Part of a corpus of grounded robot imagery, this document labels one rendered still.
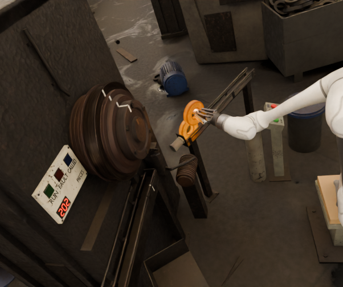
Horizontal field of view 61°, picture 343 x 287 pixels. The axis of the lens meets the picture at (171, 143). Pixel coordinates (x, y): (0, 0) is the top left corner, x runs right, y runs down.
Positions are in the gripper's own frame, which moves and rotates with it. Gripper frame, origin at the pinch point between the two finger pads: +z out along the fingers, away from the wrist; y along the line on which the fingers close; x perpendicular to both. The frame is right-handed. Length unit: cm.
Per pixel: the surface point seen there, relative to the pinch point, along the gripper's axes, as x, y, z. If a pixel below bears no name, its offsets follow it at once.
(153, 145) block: -9.3, -29.0, 9.7
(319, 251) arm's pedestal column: -83, 2, -81
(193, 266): -26, -65, -51
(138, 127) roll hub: 26, -44, -11
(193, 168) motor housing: -39.0, -13.7, -1.5
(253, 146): -47, 31, -18
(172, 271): -26, -73, -45
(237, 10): -27, 192, 107
